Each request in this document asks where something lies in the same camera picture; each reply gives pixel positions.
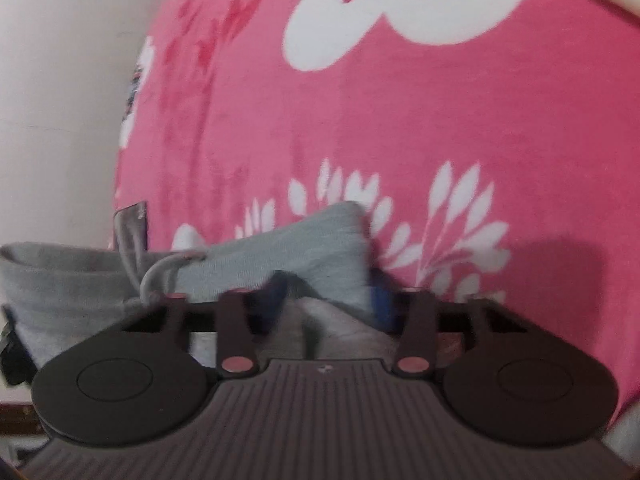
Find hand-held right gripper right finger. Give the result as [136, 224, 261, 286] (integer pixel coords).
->
[370, 280, 528, 376]

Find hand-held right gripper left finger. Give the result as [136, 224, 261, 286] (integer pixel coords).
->
[120, 270, 291, 376]

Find grey sweatpants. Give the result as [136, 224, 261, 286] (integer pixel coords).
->
[0, 201, 401, 376]

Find pink floral blanket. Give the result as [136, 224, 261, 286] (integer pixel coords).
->
[107, 0, 640, 428]

